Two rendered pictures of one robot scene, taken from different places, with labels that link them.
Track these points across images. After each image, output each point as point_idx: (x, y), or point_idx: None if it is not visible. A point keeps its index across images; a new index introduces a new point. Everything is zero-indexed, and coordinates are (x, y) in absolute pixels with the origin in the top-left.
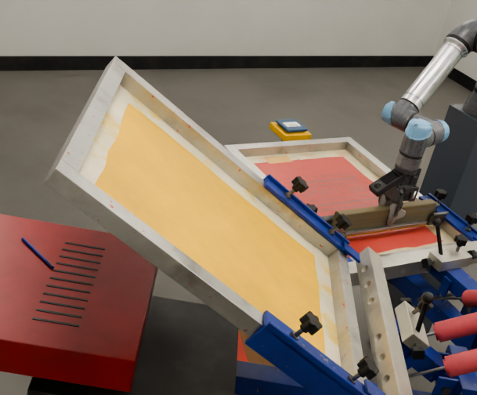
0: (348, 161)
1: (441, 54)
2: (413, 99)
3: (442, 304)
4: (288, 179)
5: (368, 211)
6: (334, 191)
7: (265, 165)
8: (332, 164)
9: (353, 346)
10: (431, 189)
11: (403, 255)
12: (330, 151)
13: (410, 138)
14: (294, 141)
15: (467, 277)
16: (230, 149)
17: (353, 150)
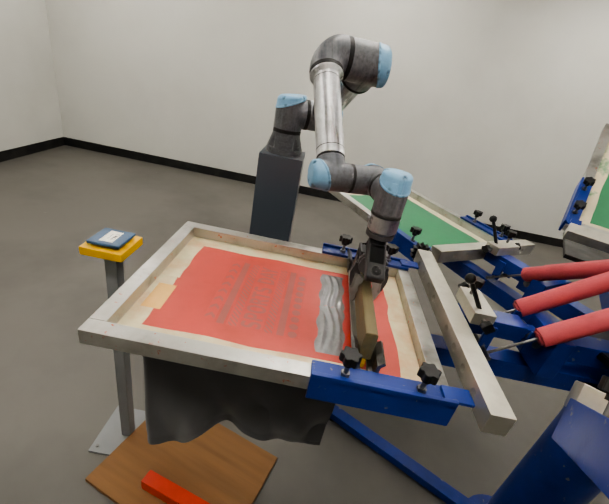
0: (215, 247)
1: (329, 85)
2: (340, 148)
3: None
4: (209, 316)
5: (373, 305)
6: (262, 294)
7: (159, 315)
8: (212, 262)
9: None
10: (261, 234)
11: (461, 334)
12: (187, 247)
13: (401, 196)
14: (152, 258)
15: (495, 312)
16: (96, 329)
17: (208, 234)
